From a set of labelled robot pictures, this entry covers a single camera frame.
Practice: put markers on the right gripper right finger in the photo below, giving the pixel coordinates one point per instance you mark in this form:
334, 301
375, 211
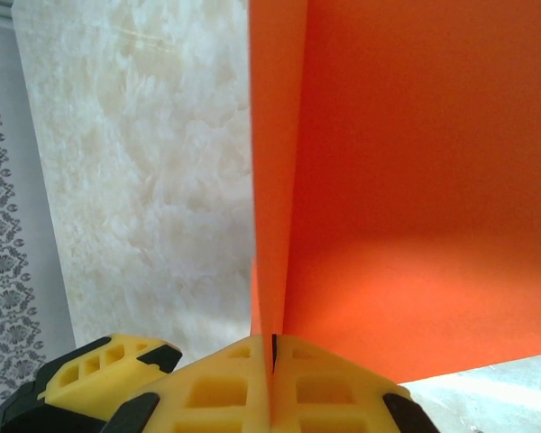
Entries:
333, 401

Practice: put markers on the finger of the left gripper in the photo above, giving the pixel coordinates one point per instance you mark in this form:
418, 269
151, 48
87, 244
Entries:
94, 370

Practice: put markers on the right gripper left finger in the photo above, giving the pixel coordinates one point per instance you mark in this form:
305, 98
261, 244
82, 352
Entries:
216, 397

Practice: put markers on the orange square paper sheet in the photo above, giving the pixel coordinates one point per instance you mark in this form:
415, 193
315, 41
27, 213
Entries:
410, 180

